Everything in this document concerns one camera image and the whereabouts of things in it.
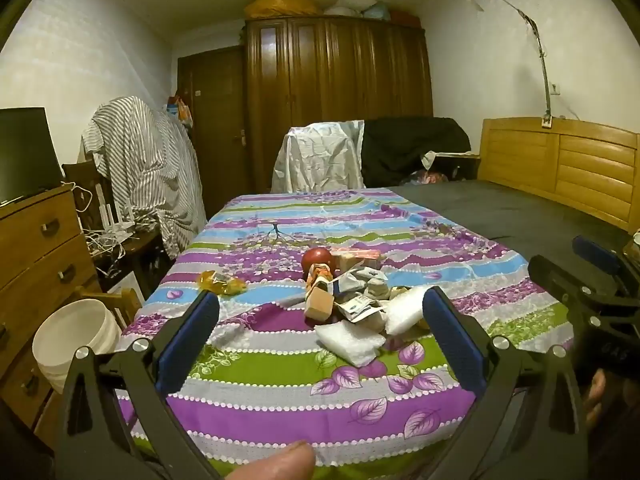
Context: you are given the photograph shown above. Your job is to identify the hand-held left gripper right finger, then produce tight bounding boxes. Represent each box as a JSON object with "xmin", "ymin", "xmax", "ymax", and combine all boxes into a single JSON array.
[{"xmin": 422, "ymin": 285, "xmax": 588, "ymax": 480}]

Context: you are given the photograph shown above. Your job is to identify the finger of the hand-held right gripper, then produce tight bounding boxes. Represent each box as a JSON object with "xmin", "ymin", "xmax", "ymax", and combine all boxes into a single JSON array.
[
  {"xmin": 572, "ymin": 235, "xmax": 626, "ymax": 281},
  {"xmin": 528, "ymin": 255, "xmax": 601, "ymax": 311}
]

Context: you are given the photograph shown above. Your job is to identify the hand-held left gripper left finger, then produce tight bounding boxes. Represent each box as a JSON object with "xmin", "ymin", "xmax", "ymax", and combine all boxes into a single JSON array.
[{"xmin": 55, "ymin": 290, "xmax": 221, "ymax": 480}]

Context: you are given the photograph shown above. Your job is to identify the white foam bag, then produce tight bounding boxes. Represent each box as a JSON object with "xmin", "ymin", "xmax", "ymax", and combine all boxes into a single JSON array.
[
  {"xmin": 315, "ymin": 322, "xmax": 388, "ymax": 367},
  {"xmin": 385, "ymin": 287, "xmax": 441, "ymax": 336}
]

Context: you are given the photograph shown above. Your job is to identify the silver packet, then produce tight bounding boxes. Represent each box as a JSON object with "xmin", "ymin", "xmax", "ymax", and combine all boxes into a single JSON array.
[{"xmin": 335, "ymin": 267, "xmax": 388, "ymax": 301}]

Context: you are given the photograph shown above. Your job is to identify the white plastic bucket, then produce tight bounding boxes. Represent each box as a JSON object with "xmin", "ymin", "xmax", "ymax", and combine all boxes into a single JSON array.
[{"xmin": 32, "ymin": 299, "xmax": 123, "ymax": 395}]

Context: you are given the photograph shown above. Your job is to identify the person's right hand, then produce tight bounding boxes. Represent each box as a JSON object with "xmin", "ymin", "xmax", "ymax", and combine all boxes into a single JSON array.
[{"xmin": 582, "ymin": 367, "xmax": 608, "ymax": 431}]

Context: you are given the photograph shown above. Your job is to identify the person's left hand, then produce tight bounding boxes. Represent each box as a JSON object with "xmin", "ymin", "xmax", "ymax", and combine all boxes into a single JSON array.
[{"xmin": 220, "ymin": 440, "xmax": 317, "ymax": 480}]

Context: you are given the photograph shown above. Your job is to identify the yellow plastic wrapper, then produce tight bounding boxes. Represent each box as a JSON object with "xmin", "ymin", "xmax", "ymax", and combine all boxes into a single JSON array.
[{"xmin": 199, "ymin": 270, "xmax": 248, "ymax": 295}]

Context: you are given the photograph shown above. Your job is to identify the wooden stool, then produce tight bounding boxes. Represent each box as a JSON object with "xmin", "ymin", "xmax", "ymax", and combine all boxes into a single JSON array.
[{"xmin": 75, "ymin": 285, "xmax": 146, "ymax": 331}]

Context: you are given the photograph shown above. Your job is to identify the dark grey mattress cover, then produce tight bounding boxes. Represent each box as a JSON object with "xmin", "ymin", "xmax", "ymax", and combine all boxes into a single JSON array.
[{"xmin": 387, "ymin": 180, "xmax": 640, "ymax": 281}]

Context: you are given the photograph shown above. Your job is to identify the crumpled printed paper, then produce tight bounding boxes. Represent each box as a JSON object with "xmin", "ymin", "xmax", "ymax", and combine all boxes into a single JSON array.
[{"xmin": 342, "ymin": 295, "xmax": 386, "ymax": 325}]

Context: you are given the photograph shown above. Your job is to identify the wooden bed headboard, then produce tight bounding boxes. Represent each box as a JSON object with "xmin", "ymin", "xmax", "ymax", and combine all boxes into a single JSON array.
[{"xmin": 477, "ymin": 117, "xmax": 640, "ymax": 233}]

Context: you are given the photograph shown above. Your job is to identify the yellow sponge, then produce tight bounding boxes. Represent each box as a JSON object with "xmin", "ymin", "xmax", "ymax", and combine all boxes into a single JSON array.
[{"xmin": 334, "ymin": 255, "xmax": 380, "ymax": 274}]

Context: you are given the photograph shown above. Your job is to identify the pink carton box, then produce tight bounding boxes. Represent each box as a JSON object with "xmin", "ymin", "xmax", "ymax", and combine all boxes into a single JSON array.
[{"xmin": 331, "ymin": 247, "xmax": 383, "ymax": 261}]

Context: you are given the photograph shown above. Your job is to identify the small cardboard box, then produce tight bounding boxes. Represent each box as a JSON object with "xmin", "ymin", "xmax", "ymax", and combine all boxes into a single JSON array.
[{"xmin": 304, "ymin": 287, "xmax": 335, "ymax": 322}]

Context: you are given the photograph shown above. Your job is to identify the floral striped bedsheet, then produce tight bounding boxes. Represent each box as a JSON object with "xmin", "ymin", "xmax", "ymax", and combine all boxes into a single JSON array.
[{"xmin": 117, "ymin": 187, "xmax": 576, "ymax": 480}]

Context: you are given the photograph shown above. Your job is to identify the orange printed packet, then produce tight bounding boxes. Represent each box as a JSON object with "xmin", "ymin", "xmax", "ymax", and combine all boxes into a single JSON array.
[{"xmin": 306, "ymin": 262, "xmax": 335, "ymax": 291}]

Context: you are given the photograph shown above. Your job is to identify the white router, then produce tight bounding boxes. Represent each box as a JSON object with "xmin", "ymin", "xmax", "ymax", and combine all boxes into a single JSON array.
[{"xmin": 95, "ymin": 185, "xmax": 136, "ymax": 241}]

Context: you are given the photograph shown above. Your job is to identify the red apple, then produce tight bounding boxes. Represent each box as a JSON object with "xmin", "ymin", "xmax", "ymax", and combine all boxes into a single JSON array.
[{"xmin": 301, "ymin": 247, "xmax": 335, "ymax": 281}]

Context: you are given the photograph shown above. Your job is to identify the wooden dresser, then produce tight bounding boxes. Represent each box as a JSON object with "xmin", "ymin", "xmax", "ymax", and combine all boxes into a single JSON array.
[{"xmin": 0, "ymin": 184, "xmax": 106, "ymax": 431}]

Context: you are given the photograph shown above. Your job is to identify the black cloth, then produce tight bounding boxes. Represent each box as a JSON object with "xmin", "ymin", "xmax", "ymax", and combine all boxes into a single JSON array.
[{"xmin": 361, "ymin": 116, "xmax": 472, "ymax": 188}]

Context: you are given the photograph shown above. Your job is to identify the grey striped cloth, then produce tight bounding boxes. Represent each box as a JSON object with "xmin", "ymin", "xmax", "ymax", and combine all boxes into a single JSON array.
[{"xmin": 81, "ymin": 95, "xmax": 208, "ymax": 261}]

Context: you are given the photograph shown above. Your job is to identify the colourful hanging bags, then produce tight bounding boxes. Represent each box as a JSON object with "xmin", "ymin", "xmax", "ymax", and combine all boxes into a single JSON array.
[{"xmin": 165, "ymin": 95, "xmax": 195, "ymax": 128}]

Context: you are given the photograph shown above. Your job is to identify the brown wooden door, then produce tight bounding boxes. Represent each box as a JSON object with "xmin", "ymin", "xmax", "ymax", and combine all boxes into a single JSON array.
[{"xmin": 177, "ymin": 46, "xmax": 251, "ymax": 211}]

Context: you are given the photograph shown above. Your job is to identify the black monitor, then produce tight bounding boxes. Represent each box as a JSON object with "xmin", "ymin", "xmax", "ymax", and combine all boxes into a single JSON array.
[{"xmin": 0, "ymin": 106, "xmax": 65, "ymax": 206}]

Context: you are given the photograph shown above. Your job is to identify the brown wooden wardrobe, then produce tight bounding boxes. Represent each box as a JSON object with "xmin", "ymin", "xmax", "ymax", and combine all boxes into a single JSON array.
[{"xmin": 244, "ymin": 16, "xmax": 435, "ymax": 193}]

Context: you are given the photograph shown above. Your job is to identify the white pillows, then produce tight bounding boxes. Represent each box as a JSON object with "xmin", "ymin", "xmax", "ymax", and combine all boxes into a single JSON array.
[{"xmin": 322, "ymin": 0, "xmax": 393, "ymax": 22}]

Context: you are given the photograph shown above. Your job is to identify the yellow bag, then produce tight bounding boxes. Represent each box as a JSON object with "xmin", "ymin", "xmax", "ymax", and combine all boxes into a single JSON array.
[{"xmin": 244, "ymin": 0, "xmax": 321, "ymax": 18}]

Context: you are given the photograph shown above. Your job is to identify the white cable bundle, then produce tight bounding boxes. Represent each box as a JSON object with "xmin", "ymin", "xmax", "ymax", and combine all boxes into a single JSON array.
[{"xmin": 82, "ymin": 210, "xmax": 161, "ymax": 266}]

